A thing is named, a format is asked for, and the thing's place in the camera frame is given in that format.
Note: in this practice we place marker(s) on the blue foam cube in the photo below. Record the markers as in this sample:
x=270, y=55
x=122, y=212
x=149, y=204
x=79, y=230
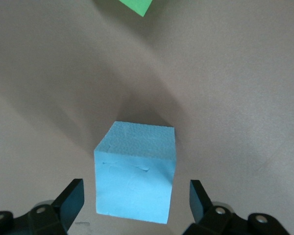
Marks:
x=134, y=181

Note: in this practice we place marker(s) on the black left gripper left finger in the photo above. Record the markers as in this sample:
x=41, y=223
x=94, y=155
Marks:
x=63, y=210

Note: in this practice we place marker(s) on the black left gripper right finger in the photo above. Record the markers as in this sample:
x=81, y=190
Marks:
x=205, y=215

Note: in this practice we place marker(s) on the green foam cube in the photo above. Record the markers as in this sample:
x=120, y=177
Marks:
x=137, y=5

